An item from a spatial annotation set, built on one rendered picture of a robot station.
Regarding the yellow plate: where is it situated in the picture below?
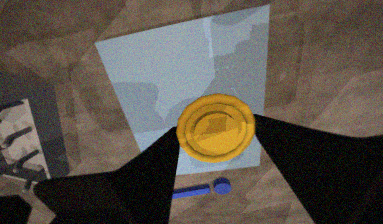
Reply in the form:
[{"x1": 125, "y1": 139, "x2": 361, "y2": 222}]
[{"x1": 176, "y1": 93, "x2": 256, "y2": 163}]

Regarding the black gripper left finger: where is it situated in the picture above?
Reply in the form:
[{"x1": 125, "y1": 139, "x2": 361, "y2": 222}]
[{"x1": 33, "y1": 126, "x2": 180, "y2": 224}]

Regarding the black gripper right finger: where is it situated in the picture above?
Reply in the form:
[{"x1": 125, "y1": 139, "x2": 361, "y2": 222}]
[{"x1": 253, "y1": 114, "x2": 383, "y2": 224}]

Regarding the grey dish rack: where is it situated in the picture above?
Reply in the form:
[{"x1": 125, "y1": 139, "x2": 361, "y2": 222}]
[{"x1": 0, "y1": 71, "x2": 70, "y2": 192}]

